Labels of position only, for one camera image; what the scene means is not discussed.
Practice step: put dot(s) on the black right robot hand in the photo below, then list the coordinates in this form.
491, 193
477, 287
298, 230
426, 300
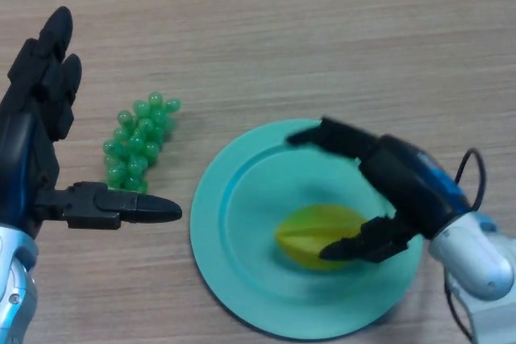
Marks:
415, 187

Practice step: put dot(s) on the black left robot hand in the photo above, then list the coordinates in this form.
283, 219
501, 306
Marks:
24, 146

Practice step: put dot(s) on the yellow starfruit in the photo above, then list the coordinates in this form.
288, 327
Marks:
310, 235

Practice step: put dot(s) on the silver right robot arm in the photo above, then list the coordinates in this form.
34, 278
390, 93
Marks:
471, 255

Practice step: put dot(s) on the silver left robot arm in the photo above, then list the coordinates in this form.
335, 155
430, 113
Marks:
14, 283

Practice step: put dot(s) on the teal round plate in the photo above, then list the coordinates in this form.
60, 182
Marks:
250, 207

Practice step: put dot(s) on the green grape bunch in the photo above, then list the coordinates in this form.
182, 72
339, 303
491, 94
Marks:
137, 142

